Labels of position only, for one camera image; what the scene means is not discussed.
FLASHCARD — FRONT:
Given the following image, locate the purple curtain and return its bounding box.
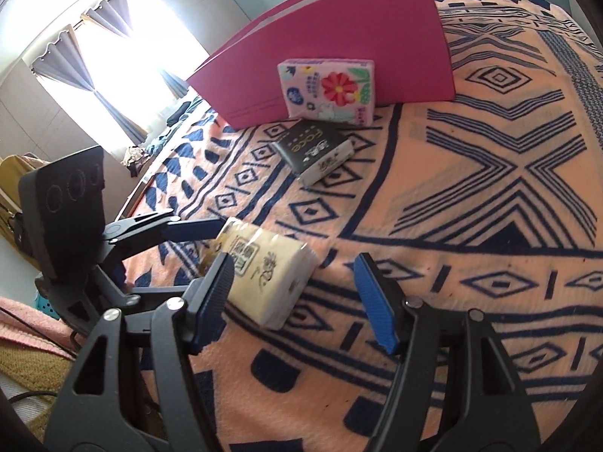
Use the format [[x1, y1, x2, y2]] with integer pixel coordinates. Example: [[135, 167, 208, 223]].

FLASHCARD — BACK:
[[31, 26, 147, 145], [82, 0, 188, 99]]

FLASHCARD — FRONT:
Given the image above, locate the orange navy patterned blanket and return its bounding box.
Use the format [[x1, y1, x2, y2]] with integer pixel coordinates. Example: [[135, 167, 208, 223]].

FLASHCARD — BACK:
[[137, 0, 602, 451]]

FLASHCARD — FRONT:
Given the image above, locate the yellow tissue pack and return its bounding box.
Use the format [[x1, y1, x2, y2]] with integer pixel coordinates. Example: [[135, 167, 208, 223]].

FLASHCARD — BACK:
[[199, 217, 318, 331]]

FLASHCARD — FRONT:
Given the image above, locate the black camera box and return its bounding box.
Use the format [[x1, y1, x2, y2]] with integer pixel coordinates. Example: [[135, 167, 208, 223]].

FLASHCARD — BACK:
[[18, 146, 105, 281]]

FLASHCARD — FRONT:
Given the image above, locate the pink cardboard box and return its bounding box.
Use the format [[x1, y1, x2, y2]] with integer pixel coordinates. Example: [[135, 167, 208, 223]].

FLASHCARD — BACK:
[[187, 0, 456, 128]]

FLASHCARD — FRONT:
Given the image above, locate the floral pink tissue pack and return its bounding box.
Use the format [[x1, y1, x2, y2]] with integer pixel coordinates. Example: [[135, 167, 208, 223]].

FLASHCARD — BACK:
[[277, 59, 376, 127]]

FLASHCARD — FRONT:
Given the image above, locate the right purple curtain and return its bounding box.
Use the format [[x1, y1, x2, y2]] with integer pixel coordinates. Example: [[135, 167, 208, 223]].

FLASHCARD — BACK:
[[82, 0, 188, 99]]

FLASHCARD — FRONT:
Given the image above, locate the black face tissue pack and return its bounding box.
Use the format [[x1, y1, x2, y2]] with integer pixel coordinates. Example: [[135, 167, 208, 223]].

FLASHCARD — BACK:
[[271, 119, 355, 187]]

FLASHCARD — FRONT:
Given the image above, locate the left purple curtain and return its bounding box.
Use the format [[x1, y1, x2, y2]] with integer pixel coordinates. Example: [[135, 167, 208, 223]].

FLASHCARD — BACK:
[[31, 26, 147, 145]]

